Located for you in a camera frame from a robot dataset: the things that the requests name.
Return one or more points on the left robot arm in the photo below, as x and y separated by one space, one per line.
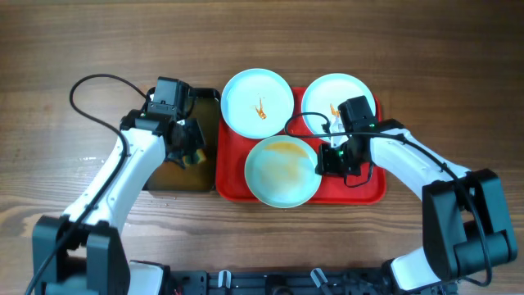
80 251

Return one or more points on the light blue plate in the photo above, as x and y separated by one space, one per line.
280 172
326 94
256 103

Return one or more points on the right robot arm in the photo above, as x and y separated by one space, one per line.
466 226

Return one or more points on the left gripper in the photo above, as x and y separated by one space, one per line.
196 141

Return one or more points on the light blue plate bottom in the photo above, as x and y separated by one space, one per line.
280 172

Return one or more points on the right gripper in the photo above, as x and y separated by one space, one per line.
327 166

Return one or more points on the green yellow sponge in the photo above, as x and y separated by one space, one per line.
194 158

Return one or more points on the black water tray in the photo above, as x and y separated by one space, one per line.
198 177

